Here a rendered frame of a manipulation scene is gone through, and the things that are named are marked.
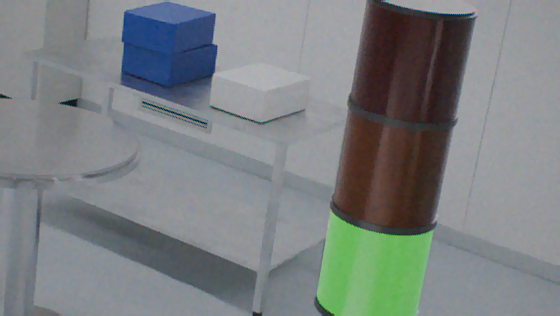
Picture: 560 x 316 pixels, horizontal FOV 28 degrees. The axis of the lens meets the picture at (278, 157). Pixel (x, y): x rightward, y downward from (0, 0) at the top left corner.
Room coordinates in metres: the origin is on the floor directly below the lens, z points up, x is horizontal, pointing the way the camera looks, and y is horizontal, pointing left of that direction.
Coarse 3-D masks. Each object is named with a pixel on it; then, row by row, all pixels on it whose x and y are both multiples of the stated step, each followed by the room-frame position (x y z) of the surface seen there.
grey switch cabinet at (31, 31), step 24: (0, 0) 7.28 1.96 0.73; (24, 0) 7.18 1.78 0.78; (48, 0) 7.10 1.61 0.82; (72, 0) 7.30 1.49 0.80; (0, 24) 7.28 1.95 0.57; (24, 24) 7.17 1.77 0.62; (48, 24) 7.11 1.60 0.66; (72, 24) 7.31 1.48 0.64; (0, 48) 7.27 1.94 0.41; (24, 48) 7.16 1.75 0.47; (0, 72) 7.26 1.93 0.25; (24, 72) 7.16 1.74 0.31; (48, 72) 7.14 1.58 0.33; (0, 96) 7.28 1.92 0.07; (24, 96) 7.15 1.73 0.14; (48, 96) 7.16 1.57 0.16; (72, 96) 7.36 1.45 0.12
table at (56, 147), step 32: (0, 128) 4.24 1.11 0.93; (32, 128) 4.29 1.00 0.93; (64, 128) 4.35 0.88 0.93; (96, 128) 4.41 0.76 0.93; (0, 160) 3.89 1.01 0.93; (32, 160) 3.94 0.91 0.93; (64, 160) 3.99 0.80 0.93; (96, 160) 4.04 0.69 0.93; (128, 160) 4.12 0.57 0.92; (0, 192) 4.16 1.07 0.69; (32, 192) 4.16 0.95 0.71; (0, 224) 4.15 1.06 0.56; (32, 224) 4.17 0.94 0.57; (0, 256) 4.14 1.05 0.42; (32, 256) 4.18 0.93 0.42; (0, 288) 4.14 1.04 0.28; (32, 288) 4.19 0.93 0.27
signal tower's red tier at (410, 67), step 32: (384, 32) 0.48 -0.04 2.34; (416, 32) 0.47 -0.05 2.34; (448, 32) 0.47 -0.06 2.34; (384, 64) 0.47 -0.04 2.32; (416, 64) 0.47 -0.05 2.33; (448, 64) 0.47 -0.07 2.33; (352, 96) 0.49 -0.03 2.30; (384, 96) 0.47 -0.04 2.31; (416, 96) 0.47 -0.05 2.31; (448, 96) 0.48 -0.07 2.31
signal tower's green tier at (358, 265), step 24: (336, 240) 0.48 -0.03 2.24; (360, 240) 0.47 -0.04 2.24; (384, 240) 0.47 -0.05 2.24; (408, 240) 0.47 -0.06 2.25; (336, 264) 0.48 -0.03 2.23; (360, 264) 0.47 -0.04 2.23; (384, 264) 0.47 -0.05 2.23; (408, 264) 0.47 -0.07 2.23; (336, 288) 0.48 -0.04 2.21; (360, 288) 0.47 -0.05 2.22; (384, 288) 0.47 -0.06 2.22; (408, 288) 0.48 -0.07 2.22; (336, 312) 0.48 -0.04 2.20; (360, 312) 0.47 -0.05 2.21; (384, 312) 0.47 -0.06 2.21; (408, 312) 0.48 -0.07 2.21
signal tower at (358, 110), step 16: (368, 0) 0.49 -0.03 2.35; (384, 0) 0.48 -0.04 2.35; (400, 0) 0.49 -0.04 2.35; (416, 0) 0.49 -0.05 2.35; (432, 0) 0.50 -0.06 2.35; (448, 0) 0.50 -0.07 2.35; (416, 16) 0.47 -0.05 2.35; (432, 16) 0.47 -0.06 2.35; (448, 16) 0.47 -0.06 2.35; (464, 16) 0.48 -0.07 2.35; (368, 112) 0.48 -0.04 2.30; (416, 128) 0.47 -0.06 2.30; (432, 128) 0.47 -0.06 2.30; (448, 128) 0.48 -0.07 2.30; (336, 208) 0.48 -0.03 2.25; (352, 224) 0.47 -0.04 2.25; (368, 224) 0.47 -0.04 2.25; (432, 224) 0.48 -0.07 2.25; (320, 304) 0.48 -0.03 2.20
